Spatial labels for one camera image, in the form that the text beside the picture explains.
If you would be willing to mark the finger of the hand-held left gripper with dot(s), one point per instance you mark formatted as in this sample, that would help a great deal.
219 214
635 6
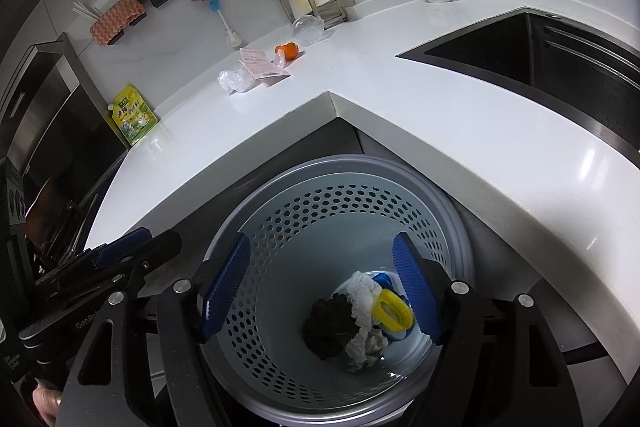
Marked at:
160 247
122 247

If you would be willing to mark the black kitchen sink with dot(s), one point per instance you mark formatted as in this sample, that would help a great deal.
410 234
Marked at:
575 57

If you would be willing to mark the clear plastic cup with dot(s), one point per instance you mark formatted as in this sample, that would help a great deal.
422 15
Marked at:
307 29

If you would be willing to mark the person's left hand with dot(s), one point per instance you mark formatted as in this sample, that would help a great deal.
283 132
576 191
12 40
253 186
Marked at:
45 407

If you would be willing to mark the green yellow seasoning pouch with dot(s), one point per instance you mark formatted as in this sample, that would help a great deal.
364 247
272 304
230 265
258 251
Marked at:
132 114

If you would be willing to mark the blue white bottle brush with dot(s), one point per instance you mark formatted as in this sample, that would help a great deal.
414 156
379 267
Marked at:
232 38

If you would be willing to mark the black cloth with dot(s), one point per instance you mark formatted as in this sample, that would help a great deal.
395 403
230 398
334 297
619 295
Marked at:
325 327

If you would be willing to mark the white paper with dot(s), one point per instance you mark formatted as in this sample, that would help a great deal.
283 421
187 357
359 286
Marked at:
362 342

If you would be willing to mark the steel kitchen appliance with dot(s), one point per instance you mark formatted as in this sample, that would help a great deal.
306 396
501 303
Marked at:
45 132

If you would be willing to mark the pink paper receipt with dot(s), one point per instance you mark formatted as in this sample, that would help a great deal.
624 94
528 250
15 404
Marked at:
260 64

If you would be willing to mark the metal board rack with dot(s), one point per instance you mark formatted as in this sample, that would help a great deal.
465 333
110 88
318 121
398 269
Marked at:
332 14

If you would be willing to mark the blue ribbon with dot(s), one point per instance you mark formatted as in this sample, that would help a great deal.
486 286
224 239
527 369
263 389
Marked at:
385 280

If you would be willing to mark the white chopsticks bundle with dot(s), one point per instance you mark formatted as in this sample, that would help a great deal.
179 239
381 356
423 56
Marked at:
87 12

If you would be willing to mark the clear plastic wrapper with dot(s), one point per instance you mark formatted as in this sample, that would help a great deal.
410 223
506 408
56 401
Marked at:
235 81

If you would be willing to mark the grey perforated waste bin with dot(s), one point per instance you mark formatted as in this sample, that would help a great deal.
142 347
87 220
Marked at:
310 217

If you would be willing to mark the orange striped cloth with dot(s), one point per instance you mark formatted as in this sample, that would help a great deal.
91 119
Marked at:
117 19

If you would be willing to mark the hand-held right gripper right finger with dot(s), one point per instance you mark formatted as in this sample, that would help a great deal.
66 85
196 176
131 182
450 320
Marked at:
417 292

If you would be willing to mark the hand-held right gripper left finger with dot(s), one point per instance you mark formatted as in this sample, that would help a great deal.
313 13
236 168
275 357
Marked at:
225 292

